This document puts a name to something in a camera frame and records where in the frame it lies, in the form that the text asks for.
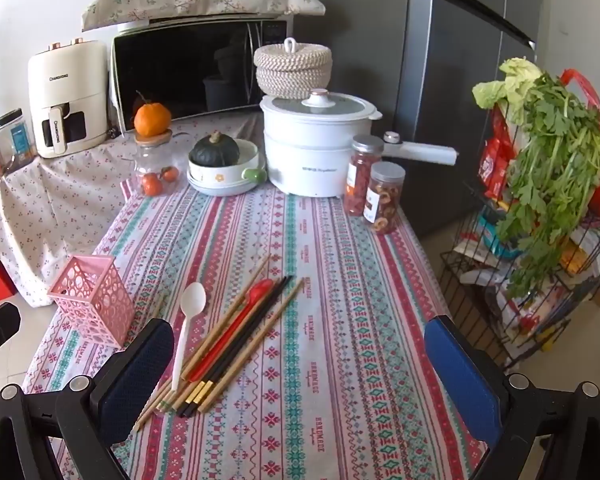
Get black wire rack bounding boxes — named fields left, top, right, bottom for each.
left=439, top=180, right=600, bottom=373

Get dark green kabocha squash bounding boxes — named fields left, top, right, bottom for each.
left=189, top=131, right=241, bottom=167

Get pale green cabbage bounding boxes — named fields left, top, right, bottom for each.
left=472, top=57, right=543, bottom=111

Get blue packet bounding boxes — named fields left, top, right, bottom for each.
left=480, top=210, right=523, bottom=258

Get plastic jar of red dates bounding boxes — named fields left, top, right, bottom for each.
left=343, top=135, right=385, bottom=217

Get pink perforated utensil holder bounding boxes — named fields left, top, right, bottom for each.
left=47, top=255, right=136, bottom=348

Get clear jar with black lid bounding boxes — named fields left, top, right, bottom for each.
left=0, top=108, right=37, bottom=173

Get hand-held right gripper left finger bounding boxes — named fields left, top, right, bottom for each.
left=0, top=317, right=176, bottom=480

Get white pot lid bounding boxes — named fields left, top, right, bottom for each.
left=260, top=89, right=381, bottom=123

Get striped patterned tablecloth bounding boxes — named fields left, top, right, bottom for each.
left=22, top=180, right=511, bottom=480

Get orange fruit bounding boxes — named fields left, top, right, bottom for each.
left=133, top=91, right=172, bottom=137

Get small-flower print tablecloth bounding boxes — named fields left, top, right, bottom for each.
left=0, top=110, right=271, bottom=308

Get red snack packets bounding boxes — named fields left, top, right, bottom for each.
left=477, top=110, right=518, bottom=201

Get woven rope basket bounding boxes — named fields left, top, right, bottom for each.
left=253, top=37, right=334, bottom=98

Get leafy green herbs bunch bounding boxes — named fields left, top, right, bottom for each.
left=495, top=72, right=600, bottom=301

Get black chopstick with gold end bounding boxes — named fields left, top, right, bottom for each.
left=186, top=279, right=297, bottom=417
left=176, top=275, right=293, bottom=418

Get plastic jar of dried rings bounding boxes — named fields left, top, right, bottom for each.
left=364, top=161, right=406, bottom=235

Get white bowl with green handle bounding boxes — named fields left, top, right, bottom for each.
left=187, top=139, right=268, bottom=193

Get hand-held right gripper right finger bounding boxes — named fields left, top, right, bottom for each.
left=424, top=315, right=600, bottom=480

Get glass jar with wooden lid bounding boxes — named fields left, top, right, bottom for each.
left=132, top=130, right=181, bottom=197

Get cream air fryer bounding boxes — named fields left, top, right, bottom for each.
left=28, top=37, right=112, bottom=159

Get white electric pot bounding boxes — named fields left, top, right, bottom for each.
left=259, top=105, right=458, bottom=197

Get grey refrigerator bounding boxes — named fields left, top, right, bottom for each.
left=295, top=0, right=541, bottom=238

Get white plate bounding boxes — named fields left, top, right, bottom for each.
left=188, top=175, right=266, bottom=198

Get white plastic spoon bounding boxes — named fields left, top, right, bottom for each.
left=171, top=282, right=207, bottom=391

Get black door microwave oven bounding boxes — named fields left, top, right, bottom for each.
left=111, top=19, right=295, bottom=133

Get red plastic spoon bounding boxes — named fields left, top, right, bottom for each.
left=187, top=279, right=275, bottom=382

